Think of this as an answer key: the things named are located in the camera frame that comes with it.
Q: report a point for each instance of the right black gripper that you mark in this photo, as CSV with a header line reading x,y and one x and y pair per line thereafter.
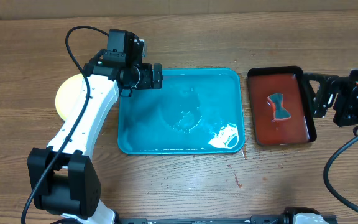
x,y
345,88

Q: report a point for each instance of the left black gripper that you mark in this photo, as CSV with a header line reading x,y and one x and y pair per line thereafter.
x,y
146,81

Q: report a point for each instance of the yellow plate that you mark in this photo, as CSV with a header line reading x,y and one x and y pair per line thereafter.
x,y
67,95

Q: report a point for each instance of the orange sponge with green scourer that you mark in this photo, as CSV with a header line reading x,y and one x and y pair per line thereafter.
x,y
279,112

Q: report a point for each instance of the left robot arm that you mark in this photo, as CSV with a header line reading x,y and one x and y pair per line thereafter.
x,y
62,176

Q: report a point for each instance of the teal plastic tray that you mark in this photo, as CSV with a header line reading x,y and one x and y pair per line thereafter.
x,y
197,111

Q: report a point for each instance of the black tray with red inside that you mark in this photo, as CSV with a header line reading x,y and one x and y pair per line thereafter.
x,y
263,82

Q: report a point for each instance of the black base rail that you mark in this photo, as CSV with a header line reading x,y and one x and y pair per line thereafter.
x,y
255,219

